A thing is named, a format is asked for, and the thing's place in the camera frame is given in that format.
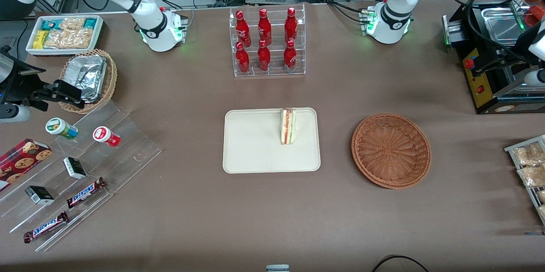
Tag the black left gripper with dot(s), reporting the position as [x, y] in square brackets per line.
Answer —
[522, 45]

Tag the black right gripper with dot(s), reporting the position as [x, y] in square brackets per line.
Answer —
[20, 86]

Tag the triangular sandwich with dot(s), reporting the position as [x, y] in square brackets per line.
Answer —
[287, 127]

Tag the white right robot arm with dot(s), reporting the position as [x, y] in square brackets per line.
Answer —
[140, 8]

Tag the oval light wicker basket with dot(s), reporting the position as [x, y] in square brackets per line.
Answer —
[111, 76]

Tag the round brown wicker basket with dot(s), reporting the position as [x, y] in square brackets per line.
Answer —
[391, 150]

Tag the cream plastic tray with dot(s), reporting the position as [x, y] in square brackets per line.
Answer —
[255, 144]

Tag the red emergency stop button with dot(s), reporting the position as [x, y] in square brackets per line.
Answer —
[469, 63]

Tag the black food warmer machine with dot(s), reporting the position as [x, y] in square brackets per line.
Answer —
[481, 93]

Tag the silver foil container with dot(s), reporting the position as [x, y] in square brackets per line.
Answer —
[87, 74]

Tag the green lid yogurt cup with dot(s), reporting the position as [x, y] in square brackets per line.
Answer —
[59, 127]

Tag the steel food pan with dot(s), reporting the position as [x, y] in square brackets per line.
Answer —
[502, 25]

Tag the red lid yogurt cup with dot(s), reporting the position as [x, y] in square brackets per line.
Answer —
[104, 135]

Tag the large clear cracker bag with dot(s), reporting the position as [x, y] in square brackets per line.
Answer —
[70, 38]

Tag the yellow snack packet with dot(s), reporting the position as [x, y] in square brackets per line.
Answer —
[40, 39]

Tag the small black carton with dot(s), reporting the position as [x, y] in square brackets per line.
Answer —
[74, 167]
[39, 195]

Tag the white rectangular snack bin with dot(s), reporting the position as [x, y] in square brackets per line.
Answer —
[98, 29]

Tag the small clear cracker bag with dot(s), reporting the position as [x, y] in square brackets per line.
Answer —
[72, 23]

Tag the red sausage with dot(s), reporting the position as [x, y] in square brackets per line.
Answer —
[537, 11]

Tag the teal snack packet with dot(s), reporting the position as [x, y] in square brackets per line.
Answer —
[90, 23]
[50, 24]

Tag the clear acrylic stepped stand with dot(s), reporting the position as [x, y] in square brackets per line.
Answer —
[127, 144]

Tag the red cookie box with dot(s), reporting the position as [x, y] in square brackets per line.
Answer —
[21, 161]

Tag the snickers chocolate bar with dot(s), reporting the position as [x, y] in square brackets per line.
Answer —
[85, 192]
[44, 227]

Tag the clear bag of pastry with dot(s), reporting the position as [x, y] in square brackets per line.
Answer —
[532, 176]
[541, 196]
[530, 153]

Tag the red cola bottle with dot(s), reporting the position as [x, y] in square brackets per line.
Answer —
[290, 56]
[264, 25]
[291, 23]
[242, 27]
[264, 57]
[242, 59]

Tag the clear acrylic bottle rack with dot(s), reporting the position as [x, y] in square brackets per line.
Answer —
[274, 72]

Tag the grey white device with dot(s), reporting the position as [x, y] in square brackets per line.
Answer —
[277, 268]

